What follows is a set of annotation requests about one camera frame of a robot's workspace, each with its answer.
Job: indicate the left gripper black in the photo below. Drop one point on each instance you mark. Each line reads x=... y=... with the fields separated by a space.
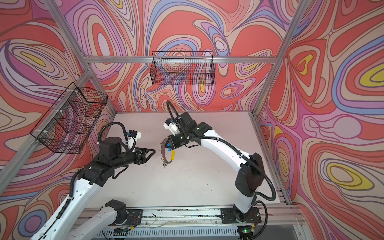
x=142 y=158

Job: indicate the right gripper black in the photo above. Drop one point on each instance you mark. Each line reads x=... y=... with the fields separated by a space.
x=176 y=143

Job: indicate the metal keyring disc yellow handle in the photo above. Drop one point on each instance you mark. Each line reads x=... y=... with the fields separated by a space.
x=166 y=156

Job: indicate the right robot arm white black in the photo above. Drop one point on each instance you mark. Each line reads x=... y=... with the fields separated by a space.
x=251 y=182

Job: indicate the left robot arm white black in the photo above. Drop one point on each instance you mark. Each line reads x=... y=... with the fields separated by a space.
x=117 y=150

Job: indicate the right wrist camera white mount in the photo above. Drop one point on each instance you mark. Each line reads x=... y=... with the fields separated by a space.
x=173 y=126

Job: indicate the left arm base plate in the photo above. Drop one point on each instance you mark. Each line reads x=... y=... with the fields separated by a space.
x=132 y=217

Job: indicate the black wire basket back wall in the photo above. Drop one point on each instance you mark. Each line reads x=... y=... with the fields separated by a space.
x=183 y=68

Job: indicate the black wire basket wall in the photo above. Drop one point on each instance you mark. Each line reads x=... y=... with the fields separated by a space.
x=183 y=68
x=67 y=131

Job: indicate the black wire basket left wall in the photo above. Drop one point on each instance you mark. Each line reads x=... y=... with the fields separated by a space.
x=67 y=131

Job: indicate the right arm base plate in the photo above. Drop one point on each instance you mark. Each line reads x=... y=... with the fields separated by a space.
x=234 y=216

